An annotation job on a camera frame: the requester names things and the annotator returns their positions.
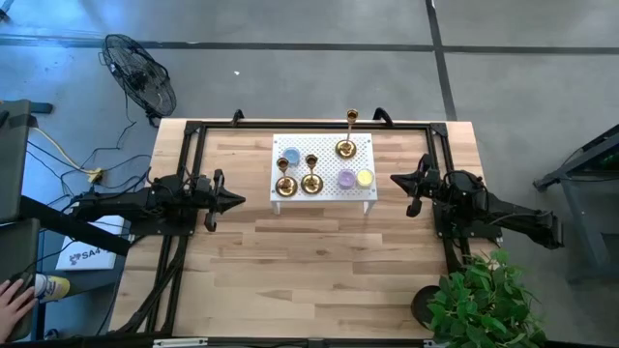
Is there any green potted plant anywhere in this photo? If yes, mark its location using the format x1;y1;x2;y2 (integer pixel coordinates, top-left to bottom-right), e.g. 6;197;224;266
410;248;550;348

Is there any blue candle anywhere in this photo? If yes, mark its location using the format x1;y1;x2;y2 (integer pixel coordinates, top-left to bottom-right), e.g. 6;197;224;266
281;146;302;167

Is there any white perforated metal shelf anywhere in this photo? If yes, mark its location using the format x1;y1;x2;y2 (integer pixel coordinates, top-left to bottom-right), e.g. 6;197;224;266
269;132;379;217

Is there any white paper sign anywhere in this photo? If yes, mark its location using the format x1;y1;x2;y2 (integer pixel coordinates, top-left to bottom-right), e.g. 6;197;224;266
55;214;126;272

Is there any black floor fan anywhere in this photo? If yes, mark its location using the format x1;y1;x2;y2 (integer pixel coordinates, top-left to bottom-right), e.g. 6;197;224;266
100;33;178;128

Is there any yellow power cable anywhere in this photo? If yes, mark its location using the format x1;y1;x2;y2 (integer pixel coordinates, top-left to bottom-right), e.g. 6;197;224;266
32;126;105;184

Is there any yellow spray can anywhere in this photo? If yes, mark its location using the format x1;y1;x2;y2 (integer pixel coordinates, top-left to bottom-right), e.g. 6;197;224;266
33;273;72;304

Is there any person's hand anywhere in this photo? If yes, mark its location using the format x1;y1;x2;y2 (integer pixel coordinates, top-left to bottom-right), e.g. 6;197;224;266
0;278;38;342

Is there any brass candlestick holder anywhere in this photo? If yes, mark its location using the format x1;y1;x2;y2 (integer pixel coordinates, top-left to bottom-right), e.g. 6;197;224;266
335;108;360;160
275;157;299;198
300;153;325;195

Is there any dark grey flat panel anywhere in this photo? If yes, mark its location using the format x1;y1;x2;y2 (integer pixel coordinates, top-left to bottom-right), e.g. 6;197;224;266
0;217;41;342
0;99;33;223

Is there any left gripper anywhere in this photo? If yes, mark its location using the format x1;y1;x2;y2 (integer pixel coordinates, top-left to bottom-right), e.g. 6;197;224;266
192;168;247;232

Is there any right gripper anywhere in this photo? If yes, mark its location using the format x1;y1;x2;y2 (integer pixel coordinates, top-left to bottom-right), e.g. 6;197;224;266
390;153;444;218

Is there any black aluminium table frame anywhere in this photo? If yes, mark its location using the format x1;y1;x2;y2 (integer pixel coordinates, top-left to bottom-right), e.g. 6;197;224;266
111;119;468;348

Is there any black diagonal beam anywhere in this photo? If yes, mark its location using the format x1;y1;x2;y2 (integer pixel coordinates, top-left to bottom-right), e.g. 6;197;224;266
18;195;133;257

